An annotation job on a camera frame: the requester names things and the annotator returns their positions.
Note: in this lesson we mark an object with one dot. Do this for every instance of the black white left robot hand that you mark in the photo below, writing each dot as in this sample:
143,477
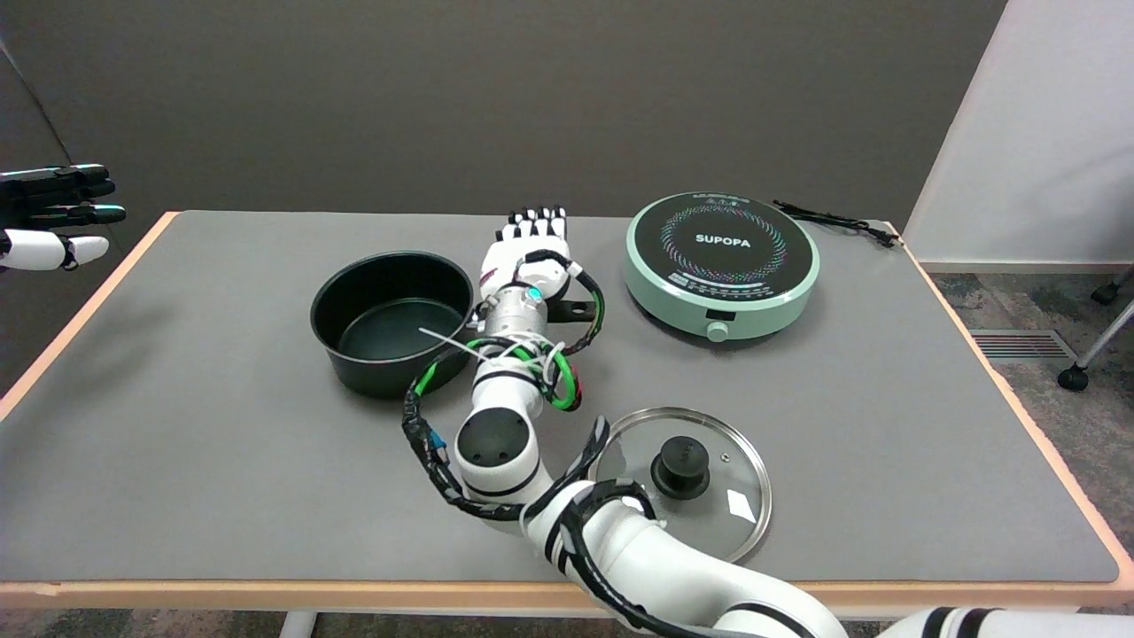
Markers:
35,250

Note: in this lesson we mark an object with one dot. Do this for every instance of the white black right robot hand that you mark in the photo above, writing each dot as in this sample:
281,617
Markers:
509,261

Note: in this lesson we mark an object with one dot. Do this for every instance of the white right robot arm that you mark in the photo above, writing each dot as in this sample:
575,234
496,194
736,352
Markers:
496,443

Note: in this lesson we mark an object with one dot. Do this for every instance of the green round induction cooker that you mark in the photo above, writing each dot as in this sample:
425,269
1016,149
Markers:
722,241

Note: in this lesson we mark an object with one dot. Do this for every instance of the grey table mat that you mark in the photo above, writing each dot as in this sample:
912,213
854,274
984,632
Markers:
221,461

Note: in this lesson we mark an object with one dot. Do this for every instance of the glass lid with black knob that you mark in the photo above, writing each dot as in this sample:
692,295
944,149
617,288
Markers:
726,478

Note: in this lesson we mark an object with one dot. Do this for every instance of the white table leg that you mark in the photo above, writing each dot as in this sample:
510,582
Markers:
298,625

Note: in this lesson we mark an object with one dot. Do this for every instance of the floor vent grille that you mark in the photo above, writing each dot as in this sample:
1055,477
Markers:
1019,346

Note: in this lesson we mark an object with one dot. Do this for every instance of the chair base with casters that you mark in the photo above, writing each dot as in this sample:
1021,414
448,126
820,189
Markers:
1074,378

